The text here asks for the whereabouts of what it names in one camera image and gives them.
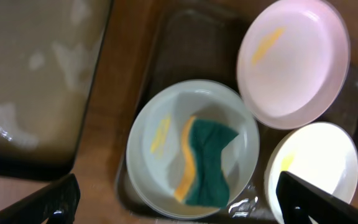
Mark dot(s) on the pink white plate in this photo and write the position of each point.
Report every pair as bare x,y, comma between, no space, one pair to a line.
293,62

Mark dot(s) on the green yellow sponge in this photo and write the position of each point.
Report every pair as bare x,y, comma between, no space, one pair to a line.
203,182

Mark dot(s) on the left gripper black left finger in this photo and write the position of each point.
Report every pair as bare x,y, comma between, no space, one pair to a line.
55,203

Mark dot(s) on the small black water tray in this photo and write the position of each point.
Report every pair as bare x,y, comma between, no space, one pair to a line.
49,51

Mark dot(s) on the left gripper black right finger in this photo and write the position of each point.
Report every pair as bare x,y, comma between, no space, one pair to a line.
301,202

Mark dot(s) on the pale grey plate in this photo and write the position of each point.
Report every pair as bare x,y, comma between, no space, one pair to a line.
154,160

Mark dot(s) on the cream white plate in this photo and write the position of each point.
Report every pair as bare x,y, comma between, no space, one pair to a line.
322,154

